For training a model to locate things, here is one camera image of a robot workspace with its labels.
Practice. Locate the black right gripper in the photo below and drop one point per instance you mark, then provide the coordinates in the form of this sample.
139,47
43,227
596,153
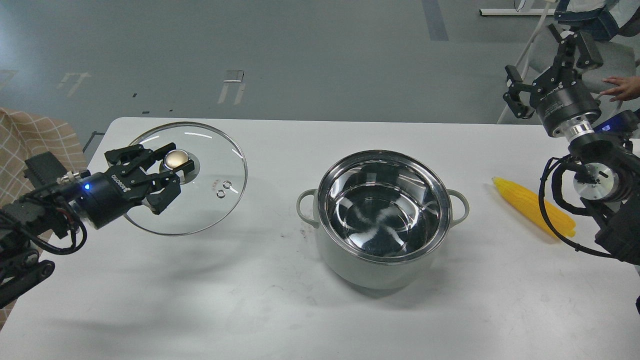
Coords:
559,94

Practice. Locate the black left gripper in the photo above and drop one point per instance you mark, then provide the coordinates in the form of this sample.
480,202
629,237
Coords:
106,196

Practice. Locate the glass pot lid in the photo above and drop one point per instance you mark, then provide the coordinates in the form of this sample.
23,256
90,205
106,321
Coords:
208,193

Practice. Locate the yellow corn cob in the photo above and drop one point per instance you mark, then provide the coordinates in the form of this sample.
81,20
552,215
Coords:
526,203

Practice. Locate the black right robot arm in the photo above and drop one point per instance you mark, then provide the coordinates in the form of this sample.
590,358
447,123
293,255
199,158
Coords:
599,178

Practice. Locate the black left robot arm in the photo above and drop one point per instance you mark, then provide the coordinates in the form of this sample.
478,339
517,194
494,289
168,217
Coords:
53,216

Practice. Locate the bystander hand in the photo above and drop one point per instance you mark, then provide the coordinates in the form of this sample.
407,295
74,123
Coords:
625,88

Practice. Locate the grey office chair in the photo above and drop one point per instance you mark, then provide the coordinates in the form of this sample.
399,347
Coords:
539,53

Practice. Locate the blue denim clothing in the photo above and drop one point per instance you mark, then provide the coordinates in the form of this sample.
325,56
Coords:
602,19

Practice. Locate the beige checkered cloth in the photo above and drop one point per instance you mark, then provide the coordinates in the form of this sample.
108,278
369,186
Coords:
24,135

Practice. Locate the steel pot with grey handles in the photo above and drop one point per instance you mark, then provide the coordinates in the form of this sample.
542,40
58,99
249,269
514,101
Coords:
379,217

